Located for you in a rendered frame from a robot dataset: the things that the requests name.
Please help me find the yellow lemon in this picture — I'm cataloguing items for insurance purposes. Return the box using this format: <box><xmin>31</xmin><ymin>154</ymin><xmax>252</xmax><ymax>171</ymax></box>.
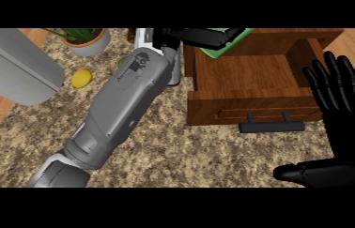
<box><xmin>71</xmin><ymin>68</ymin><xmax>95</xmax><ymax>90</ymax></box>

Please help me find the black drawer handle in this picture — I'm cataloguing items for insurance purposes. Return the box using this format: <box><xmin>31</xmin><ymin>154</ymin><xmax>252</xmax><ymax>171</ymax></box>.
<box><xmin>237</xmin><ymin>111</ymin><xmax>307</xmax><ymax>134</ymax></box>

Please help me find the green fruit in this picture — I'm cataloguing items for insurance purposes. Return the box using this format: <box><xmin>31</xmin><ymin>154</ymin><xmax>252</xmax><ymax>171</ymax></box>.
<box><xmin>117</xmin><ymin>55</ymin><xmax>131</xmax><ymax>69</ymax></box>

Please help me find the potted plant in grey pot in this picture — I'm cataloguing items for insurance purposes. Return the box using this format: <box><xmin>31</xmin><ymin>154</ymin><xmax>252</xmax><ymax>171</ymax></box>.
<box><xmin>43</xmin><ymin>27</ymin><xmax>113</xmax><ymax>58</ymax></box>

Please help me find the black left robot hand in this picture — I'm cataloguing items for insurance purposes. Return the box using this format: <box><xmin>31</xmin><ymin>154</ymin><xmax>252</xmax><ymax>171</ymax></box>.
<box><xmin>153</xmin><ymin>27</ymin><xmax>247</xmax><ymax>51</ymax></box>

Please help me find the brown wooden drawer front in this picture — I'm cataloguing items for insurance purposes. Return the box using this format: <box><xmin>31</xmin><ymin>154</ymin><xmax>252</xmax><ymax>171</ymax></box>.
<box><xmin>187</xmin><ymin>95</ymin><xmax>324</xmax><ymax>127</ymax></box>

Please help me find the brown wooden cabinet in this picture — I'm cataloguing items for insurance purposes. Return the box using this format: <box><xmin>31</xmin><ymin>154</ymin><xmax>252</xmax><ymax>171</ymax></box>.
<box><xmin>182</xmin><ymin>27</ymin><xmax>346</xmax><ymax>89</ymax></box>

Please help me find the green cup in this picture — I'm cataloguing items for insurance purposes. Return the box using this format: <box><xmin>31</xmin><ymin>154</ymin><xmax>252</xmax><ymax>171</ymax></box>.
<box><xmin>199</xmin><ymin>27</ymin><xmax>256</xmax><ymax>59</ymax></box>

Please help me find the brown wooden drawer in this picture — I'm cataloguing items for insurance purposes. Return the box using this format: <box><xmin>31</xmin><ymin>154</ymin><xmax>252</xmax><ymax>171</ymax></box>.
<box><xmin>187</xmin><ymin>95</ymin><xmax>324</xmax><ymax>127</ymax></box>
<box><xmin>187</xmin><ymin>38</ymin><xmax>326</xmax><ymax>127</ymax></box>

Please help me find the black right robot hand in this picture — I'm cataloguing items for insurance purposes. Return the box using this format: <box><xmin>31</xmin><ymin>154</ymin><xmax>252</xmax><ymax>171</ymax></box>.
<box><xmin>273</xmin><ymin>51</ymin><xmax>355</xmax><ymax>189</ymax></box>

